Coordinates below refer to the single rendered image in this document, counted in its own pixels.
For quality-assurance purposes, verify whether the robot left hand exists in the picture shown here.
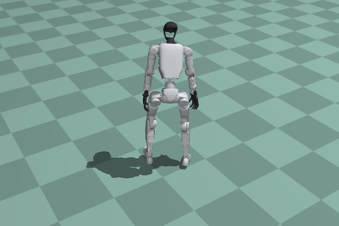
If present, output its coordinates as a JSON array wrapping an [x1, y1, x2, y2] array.
[[143, 90, 149, 111]]

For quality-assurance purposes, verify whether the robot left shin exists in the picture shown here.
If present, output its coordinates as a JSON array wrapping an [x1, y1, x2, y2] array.
[[145, 119, 155, 156]]

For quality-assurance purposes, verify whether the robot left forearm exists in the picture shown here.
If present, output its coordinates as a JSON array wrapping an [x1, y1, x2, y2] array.
[[143, 67, 153, 94]]

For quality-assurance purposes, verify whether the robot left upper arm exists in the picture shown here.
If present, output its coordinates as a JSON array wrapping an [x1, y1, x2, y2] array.
[[147, 45, 159, 75]]

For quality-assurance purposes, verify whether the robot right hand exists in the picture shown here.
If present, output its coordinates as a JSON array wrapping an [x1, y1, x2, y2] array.
[[189, 90, 199, 109]]

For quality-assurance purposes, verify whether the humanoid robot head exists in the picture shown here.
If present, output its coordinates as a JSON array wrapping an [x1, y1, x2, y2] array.
[[163, 22, 177, 44]]

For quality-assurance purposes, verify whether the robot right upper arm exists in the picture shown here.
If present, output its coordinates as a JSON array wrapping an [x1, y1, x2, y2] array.
[[183, 46, 194, 76]]

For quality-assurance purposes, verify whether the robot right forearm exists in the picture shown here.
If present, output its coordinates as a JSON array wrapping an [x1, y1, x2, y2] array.
[[188, 69, 197, 95]]

